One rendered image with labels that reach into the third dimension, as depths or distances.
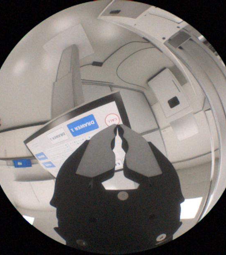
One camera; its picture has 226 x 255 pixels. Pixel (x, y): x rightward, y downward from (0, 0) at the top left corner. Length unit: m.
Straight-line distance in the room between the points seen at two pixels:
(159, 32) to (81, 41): 0.95
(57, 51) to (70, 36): 0.23
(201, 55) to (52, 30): 1.11
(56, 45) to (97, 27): 0.47
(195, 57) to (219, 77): 0.05
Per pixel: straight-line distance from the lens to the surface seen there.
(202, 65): 0.17
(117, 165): 0.38
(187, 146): 3.48
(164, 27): 0.24
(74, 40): 1.09
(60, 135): 0.32
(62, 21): 1.10
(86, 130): 0.28
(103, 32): 1.15
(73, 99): 0.43
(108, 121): 0.26
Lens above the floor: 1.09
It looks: 13 degrees down
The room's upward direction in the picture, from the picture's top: 162 degrees clockwise
